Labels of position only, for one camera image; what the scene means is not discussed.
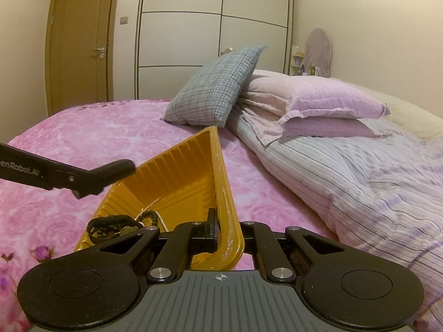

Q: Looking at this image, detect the white panelled wardrobe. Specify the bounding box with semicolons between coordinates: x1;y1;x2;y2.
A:
133;0;295;102

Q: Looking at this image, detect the orange plastic tray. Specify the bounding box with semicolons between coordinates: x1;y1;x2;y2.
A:
73;125;245;271

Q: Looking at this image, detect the small shelf with bottles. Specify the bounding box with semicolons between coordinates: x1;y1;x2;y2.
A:
290;44;321;77

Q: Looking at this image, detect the cream padded headboard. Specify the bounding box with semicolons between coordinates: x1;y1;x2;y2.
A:
341;79;443;141

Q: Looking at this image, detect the flat pink pillow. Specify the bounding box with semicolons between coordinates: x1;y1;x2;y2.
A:
279;116;392;139

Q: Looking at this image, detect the large pink pillow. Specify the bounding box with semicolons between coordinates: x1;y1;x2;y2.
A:
239;69;392;120

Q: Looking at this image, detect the round mauve covered mirror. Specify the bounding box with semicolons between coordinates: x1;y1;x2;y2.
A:
305;28;334;79

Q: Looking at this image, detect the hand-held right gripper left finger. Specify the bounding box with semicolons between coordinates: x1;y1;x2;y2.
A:
91;208;221;283

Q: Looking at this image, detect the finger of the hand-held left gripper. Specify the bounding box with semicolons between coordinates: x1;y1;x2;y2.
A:
71;182;105;200
52;159;136;185

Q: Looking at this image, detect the black braided bracelet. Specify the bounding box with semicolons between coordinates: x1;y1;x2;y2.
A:
86;215;145;240

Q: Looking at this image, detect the brown wooden bead necklace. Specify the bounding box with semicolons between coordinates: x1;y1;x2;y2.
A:
88;207;157;243

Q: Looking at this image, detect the brown wooden door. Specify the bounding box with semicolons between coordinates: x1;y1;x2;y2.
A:
45;0;122;115

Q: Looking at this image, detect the pale bead strand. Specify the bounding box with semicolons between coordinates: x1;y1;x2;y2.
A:
136;196;163;221

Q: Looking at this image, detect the pink floral blanket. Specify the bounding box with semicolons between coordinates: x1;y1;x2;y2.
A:
0;98;338;332

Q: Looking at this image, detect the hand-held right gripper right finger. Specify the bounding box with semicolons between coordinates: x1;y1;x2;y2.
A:
241;221;347;283

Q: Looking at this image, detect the grey checked pillow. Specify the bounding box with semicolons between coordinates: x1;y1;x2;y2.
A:
162;45;269;128

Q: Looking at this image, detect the striped duvet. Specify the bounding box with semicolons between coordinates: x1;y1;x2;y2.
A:
226;105;443;272

